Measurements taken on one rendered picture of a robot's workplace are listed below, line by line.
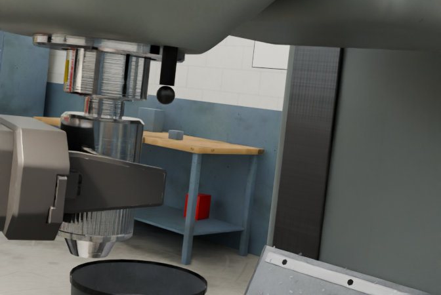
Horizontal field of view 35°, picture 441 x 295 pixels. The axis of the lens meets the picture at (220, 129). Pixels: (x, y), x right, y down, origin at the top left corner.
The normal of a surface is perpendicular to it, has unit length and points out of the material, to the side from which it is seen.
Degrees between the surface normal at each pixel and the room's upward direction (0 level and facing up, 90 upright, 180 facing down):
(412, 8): 117
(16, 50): 90
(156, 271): 86
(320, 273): 63
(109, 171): 90
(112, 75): 90
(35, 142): 45
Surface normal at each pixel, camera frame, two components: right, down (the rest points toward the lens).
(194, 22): 0.54, 0.65
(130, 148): 0.78, 0.12
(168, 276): -0.39, -0.06
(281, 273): -0.56, -0.47
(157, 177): 0.43, 0.10
